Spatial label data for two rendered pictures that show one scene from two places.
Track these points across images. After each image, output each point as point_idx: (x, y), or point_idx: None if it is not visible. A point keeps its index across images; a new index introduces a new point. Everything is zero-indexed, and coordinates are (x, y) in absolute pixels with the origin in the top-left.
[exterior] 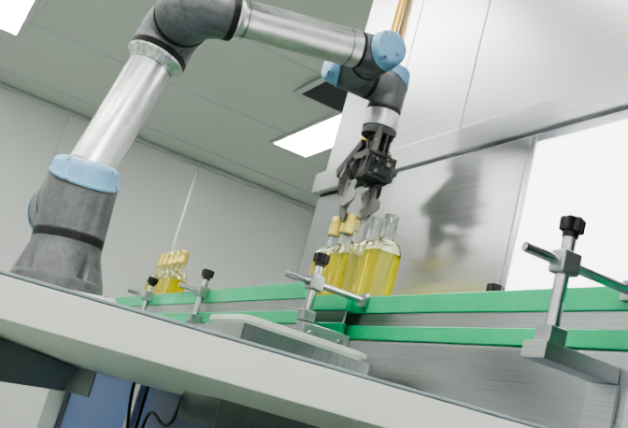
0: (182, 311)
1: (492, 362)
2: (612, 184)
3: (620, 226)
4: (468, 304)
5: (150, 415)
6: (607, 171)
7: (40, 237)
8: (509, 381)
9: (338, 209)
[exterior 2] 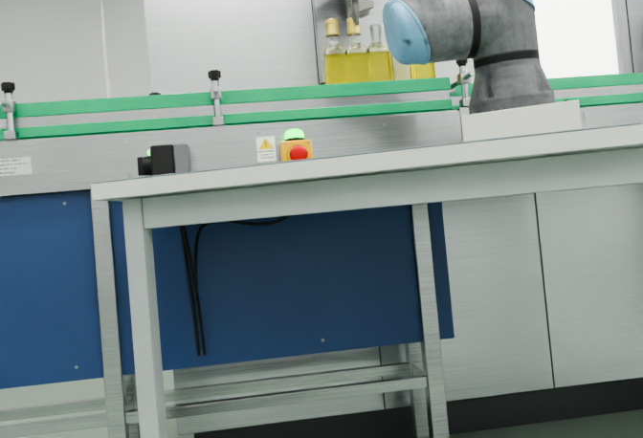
0: (150, 117)
1: (610, 113)
2: (552, 11)
3: (565, 35)
4: (565, 84)
5: (163, 229)
6: (545, 4)
7: (536, 62)
8: (627, 121)
9: (356, 14)
